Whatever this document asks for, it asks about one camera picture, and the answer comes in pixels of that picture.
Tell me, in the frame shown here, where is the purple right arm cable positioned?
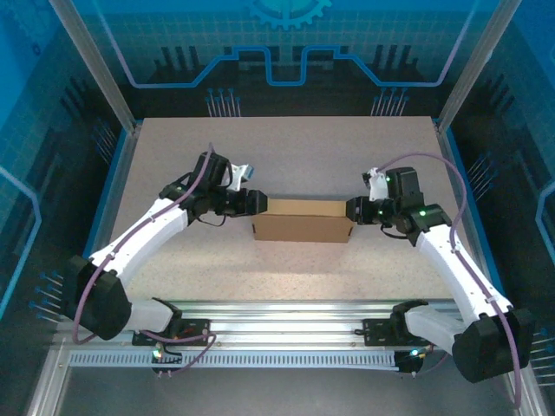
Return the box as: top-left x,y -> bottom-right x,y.
379,150 -> 524,411

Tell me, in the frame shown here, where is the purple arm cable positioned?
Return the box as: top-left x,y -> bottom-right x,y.
379,150 -> 524,411
71,141 -> 218,377

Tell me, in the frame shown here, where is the aluminium mounting rail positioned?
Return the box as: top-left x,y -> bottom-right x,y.
51,297 -> 521,353

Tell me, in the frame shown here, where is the grey metal panel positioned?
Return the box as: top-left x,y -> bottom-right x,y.
55,367 -> 521,416

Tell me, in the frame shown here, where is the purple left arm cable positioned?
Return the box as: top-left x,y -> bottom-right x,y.
71,141 -> 218,377

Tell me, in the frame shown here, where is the slotted grey cable duct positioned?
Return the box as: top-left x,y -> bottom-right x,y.
67,349 -> 402,370

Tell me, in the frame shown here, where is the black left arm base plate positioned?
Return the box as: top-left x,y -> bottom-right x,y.
132,317 -> 213,348

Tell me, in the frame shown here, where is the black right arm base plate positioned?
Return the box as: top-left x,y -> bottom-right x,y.
362,317 -> 434,348

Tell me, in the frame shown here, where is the aluminium frame post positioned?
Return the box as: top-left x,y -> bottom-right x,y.
47,0 -> 144,133
435,0 -> 525,133

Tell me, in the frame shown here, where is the aluminium side rail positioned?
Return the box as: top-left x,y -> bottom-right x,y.
435,120 -> 513,315
71,120 -> 144,315

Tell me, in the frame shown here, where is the brown cardboard paper box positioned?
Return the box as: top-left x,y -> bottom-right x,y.
251,197 -> 353,244

